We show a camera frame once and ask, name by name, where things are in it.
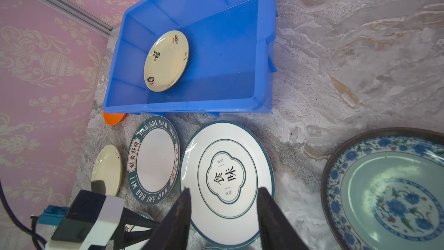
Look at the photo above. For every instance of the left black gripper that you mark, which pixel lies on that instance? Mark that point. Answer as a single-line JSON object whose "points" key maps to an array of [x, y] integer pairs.
{"points": [[122, 238]]}

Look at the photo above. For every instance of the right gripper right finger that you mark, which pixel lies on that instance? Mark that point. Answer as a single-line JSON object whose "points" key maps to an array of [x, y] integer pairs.
{"points": [[276, 232]]}

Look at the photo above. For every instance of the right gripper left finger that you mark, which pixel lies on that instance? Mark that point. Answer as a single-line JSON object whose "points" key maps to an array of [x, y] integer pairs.
{"points": [[173, 231]]}

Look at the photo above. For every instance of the teal blue floral plate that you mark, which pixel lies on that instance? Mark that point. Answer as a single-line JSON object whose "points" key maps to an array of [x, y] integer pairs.
{"points": [[384, 190]]}

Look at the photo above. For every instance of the cream plate with small motifs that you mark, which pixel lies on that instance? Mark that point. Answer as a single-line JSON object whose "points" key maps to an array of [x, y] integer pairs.
{"points": [[166, 61]]}

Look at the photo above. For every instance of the blue plastic bin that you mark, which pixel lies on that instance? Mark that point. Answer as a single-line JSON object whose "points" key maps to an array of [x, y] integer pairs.
{"points": [[230, 66]]}

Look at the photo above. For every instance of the green rimmed plate lower left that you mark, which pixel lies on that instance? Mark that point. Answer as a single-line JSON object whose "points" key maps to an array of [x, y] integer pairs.
{"points": [[132, 228]]}

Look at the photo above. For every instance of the green rimmed plate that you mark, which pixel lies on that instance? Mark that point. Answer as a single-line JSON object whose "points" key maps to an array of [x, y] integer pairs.
{"points": [[153, 160], [132, 228]]}

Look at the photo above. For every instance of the cream plate with dark spot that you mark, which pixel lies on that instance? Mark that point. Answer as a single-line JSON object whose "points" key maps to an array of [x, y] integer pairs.
{"points": [[107, 172]]}

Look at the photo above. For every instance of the green rimmed plate upper left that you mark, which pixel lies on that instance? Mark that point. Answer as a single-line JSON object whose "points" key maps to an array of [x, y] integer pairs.
{"points": [[153, 160]]}

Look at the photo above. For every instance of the white plate with flower outline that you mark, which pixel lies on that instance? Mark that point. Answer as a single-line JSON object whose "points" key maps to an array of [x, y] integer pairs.
{"points": [[224, 166]]}

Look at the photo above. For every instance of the orange plate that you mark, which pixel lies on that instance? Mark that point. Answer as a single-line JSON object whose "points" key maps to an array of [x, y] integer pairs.
{"points": [[113, 119]]}

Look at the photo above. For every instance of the left corner aluminium post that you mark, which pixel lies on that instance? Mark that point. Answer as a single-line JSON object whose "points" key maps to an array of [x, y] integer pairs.
{"points": [[80, 15]]}

